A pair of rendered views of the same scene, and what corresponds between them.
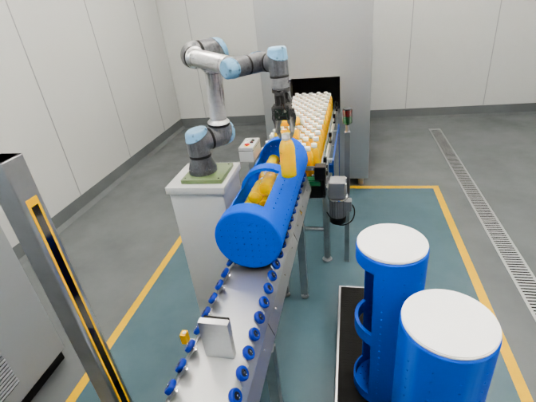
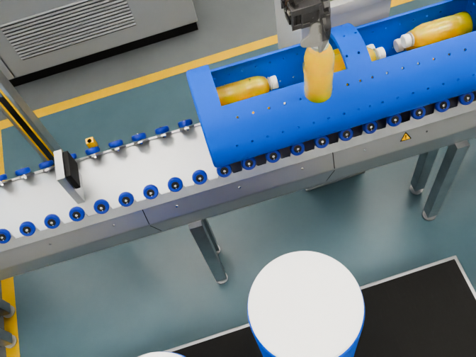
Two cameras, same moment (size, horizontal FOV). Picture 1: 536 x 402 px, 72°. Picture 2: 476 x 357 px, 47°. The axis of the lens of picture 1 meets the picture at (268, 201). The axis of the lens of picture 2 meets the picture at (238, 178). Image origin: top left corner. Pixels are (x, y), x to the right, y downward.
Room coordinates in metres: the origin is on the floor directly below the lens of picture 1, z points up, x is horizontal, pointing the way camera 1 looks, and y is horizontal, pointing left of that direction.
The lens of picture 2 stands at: (1.04, -0.79, 2.34)
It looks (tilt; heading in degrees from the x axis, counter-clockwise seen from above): 61 degrees down; 73
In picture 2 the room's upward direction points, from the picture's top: 15 degrees counter-clockwise
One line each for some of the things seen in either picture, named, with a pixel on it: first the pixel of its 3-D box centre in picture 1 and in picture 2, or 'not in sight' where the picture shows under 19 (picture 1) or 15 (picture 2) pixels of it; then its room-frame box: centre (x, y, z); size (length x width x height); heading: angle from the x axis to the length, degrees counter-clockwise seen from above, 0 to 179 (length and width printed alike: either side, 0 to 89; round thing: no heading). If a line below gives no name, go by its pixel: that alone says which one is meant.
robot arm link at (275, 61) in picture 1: (277, 61); not in sight; (1.50, -0.10, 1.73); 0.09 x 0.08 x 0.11; 36
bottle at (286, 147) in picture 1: (287, 156); (318, 69); (1.51, -0.11, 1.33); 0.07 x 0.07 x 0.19
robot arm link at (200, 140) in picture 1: (199, 140); not in sight; (1.86, 0.32, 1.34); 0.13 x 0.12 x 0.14; 126
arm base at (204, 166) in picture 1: (201, 162); not in sight; (1.85, 0.33, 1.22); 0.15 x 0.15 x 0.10
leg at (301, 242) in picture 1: (302, 262); (443, 183); (2.06, -0.19, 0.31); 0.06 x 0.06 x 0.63; 75
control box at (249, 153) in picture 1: (250, 149); not in sight; (2.42, 0.08, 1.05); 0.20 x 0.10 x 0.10; 165
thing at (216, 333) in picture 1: (218, 336); (72, 176); (0.86, 0.21, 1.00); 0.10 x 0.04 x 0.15; 75
